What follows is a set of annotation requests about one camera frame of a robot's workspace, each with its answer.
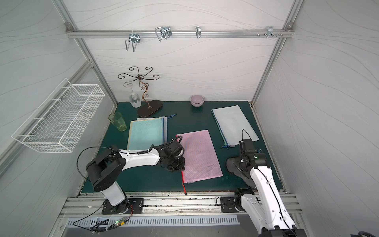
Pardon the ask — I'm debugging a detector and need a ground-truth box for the pink mesh document bag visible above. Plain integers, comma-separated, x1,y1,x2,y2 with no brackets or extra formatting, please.
177,130,223,195

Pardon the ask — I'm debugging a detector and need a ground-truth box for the blue zipper document bag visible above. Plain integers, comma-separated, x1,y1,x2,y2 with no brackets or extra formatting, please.
212,105,259,147

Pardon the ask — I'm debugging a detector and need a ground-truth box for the grey blue microfibre cloth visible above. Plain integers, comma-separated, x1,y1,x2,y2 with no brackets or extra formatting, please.
226,157,256,189

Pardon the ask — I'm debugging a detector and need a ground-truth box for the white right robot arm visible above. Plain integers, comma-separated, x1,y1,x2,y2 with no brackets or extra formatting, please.
227,139,307,237

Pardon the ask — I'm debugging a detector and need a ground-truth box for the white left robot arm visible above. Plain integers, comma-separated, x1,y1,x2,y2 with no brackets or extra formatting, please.
86,136,185,207

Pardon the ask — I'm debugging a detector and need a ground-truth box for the teal mesh document bag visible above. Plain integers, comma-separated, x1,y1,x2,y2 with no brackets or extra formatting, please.
127,118,164,151

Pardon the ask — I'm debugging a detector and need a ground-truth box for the dark oval stand base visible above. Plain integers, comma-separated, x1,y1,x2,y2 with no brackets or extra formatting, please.
117,66,163,118

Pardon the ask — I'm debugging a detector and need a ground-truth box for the lilac ceramic bowl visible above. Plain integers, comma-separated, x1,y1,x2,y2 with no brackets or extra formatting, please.
190,95,205,108

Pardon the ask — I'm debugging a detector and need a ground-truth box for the hanging wine glass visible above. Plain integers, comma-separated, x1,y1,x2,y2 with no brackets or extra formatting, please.
123,82,142,108

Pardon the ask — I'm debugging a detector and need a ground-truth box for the green plastic cup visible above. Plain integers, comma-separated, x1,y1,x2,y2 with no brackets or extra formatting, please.
108,112,127,132

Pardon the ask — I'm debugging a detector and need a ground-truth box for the white vent strip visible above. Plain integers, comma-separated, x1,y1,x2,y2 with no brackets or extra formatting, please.
66,215,240,228

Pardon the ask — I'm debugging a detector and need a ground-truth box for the metal hook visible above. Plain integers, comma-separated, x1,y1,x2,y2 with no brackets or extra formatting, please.
257,27,283,38
155,26,172,41
125,32,140,52
195,26,201,39

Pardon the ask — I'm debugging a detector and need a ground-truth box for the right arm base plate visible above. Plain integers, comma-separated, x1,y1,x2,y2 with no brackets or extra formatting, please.
220,197,246,213

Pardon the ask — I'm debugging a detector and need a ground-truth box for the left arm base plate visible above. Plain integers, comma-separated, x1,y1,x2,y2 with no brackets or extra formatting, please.
102,198,144,215

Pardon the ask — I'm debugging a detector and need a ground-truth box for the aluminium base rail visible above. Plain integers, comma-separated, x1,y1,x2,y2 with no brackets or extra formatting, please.
59,192,303,218

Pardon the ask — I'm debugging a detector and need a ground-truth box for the white wire basket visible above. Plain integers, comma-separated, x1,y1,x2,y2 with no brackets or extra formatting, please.
11,79,105,153

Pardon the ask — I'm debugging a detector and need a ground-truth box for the aluminium top cross rail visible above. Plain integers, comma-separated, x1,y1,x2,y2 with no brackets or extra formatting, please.
66,28,295,39

